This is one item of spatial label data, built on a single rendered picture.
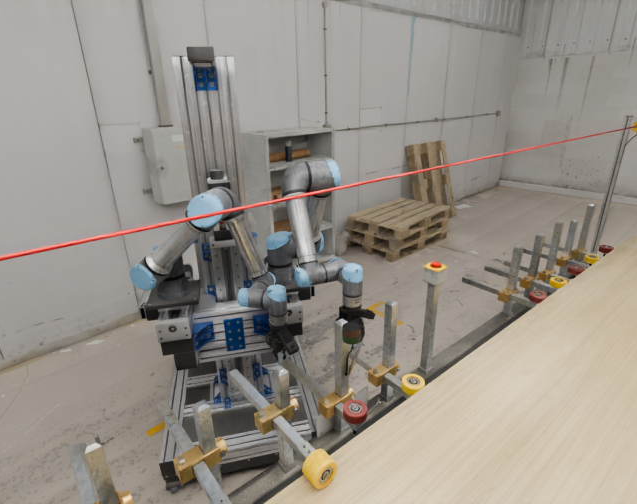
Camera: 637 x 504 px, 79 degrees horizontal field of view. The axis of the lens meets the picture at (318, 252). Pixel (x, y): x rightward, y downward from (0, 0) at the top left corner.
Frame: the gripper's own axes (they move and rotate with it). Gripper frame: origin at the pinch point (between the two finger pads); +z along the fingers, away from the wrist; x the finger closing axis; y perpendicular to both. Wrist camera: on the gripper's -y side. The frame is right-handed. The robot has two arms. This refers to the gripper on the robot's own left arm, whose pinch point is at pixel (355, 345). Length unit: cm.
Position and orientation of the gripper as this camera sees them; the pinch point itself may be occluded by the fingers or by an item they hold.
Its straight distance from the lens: 160.9
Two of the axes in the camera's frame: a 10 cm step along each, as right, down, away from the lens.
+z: 0.2, 9.3, 3.7
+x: 6.3, 2.8, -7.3
